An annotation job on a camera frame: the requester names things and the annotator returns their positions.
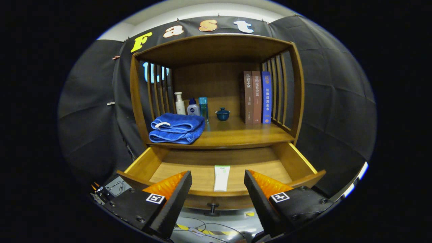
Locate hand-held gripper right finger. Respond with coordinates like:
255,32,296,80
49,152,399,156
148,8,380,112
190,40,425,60
244,169,334,238

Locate blue book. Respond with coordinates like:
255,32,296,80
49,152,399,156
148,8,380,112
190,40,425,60
261,71,272,124

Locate white green-capped tube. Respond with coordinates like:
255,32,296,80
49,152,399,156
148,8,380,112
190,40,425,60
214,165,231,192

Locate blue folded towel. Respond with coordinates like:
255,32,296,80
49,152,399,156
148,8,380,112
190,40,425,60
149,113,206,145

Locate thin floor cables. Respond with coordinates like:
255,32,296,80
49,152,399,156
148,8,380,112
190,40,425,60
172,216,247,243

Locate blue lidded teacup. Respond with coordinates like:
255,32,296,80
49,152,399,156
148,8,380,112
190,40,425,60
215,107,231,122

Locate yellow black striped floor tape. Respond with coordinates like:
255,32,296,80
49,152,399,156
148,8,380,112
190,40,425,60
175,223,240,237

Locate white pump bottle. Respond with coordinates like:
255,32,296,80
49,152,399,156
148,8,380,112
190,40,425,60
174,92,186,115

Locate wooden countertop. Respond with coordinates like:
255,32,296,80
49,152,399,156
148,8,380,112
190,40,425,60
146,115,295,150

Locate reddish brown book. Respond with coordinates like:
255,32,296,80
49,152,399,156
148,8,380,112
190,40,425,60
252,71,262,124

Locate white bottle with blue cap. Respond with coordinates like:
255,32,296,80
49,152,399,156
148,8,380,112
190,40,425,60
187,98,200,116

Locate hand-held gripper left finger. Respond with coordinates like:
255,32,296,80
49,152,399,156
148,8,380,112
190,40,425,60
98,170,193,239

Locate clear bottle with teal cap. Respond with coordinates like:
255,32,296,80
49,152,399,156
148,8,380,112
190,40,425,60
198,97,209,124

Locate wooden cabinet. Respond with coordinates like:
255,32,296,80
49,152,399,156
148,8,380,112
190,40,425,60
129,33,305,151

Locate dark brown book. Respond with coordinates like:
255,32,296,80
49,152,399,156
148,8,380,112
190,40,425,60
240,71,253,124

